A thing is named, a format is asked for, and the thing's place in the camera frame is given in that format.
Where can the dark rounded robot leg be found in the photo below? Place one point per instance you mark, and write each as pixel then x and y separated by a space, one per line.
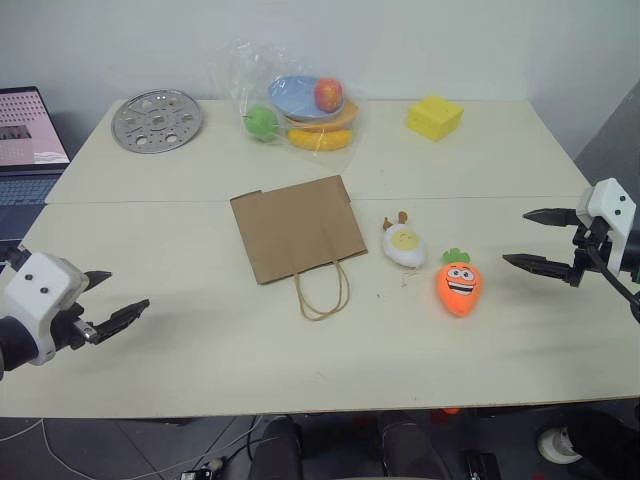
pixel 278 447
pixel 406 445

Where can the clear plastic bag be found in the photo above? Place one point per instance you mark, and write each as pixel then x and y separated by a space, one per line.
pixel 295 107

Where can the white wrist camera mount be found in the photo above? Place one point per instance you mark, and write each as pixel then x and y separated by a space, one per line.
pixel 608 206
pixel 39 299

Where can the perforated metal steamer plate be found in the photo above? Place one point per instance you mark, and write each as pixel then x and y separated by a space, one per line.
pixel 157 121

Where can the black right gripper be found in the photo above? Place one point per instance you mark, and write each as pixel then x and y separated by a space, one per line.
pixel 589 241

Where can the small orange floor object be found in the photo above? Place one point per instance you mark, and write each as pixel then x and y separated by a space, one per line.
pixel 451 411

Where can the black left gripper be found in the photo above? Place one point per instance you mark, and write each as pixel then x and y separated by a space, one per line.
pixel 75 326

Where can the open laptop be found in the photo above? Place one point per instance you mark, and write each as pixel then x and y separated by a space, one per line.
pixel 25 165

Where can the green toy apple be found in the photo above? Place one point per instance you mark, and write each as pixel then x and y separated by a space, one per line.
pixel 261 123

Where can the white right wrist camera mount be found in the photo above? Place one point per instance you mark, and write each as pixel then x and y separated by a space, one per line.
pixel 608 206

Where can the brown paper bag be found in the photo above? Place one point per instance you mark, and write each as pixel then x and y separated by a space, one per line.
pixel 300 239

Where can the yellow cheese block toy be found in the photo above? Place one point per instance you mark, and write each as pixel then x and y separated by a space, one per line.
pixel 434 118

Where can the orange carrot plush toy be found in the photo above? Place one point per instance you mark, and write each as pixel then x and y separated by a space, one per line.
pixel 459 286

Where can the red toy apple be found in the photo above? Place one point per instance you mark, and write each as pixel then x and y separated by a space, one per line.
pixel 328 93

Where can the blue plate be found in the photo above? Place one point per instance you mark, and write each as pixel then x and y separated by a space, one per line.
pixel 295 97

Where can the white round floor object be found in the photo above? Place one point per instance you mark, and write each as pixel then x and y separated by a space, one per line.
pixel 556 444

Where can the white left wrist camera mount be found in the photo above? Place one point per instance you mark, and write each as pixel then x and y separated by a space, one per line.
pixel 39 299

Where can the white egg plush toy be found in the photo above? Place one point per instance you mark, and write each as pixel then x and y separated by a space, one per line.
pixel 404 244

